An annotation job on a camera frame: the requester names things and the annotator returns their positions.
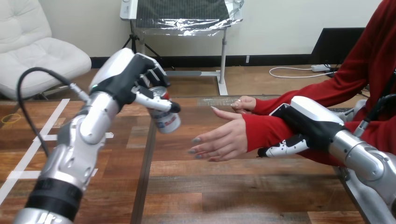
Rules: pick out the white power strip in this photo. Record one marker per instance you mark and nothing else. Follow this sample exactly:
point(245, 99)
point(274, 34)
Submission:
point(319, 67)

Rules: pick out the dark screen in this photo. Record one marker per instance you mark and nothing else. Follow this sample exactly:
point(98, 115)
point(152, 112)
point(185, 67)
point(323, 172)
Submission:
point(334, 46)

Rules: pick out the person's forearm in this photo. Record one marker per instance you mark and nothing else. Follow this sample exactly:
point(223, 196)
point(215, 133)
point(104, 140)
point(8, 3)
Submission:
point(312, 89)
point(266, 131)

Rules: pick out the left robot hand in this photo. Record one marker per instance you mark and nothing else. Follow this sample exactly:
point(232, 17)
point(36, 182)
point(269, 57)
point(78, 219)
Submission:
point(123, 74)

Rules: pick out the person's hand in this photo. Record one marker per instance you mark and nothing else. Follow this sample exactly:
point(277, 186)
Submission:
point(246, 103)
point(226, 139)

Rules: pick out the person's body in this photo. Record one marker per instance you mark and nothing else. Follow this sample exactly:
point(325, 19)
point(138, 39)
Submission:
point(380, 46)

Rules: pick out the white cushioned chair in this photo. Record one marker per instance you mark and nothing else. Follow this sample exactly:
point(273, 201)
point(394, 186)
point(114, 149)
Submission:
point(37, 52)

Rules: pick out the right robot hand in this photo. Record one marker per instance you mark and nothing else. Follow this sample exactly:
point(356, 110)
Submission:
point(309, 120)

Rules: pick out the red and white drink can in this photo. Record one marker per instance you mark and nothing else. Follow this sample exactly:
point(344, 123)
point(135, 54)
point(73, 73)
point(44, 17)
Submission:
point(168, 122)

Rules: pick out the white desk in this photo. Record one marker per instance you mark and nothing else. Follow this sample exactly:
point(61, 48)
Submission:
point(223, 61)

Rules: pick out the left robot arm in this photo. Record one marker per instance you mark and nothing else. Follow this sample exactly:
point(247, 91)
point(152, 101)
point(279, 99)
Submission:
point(77, 148)

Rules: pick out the black tripod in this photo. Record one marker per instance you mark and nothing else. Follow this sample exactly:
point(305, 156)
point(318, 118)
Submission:
point(134, 38)

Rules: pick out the foil sheet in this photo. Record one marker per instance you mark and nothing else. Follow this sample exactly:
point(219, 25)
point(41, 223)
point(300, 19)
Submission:
point(185, 24)

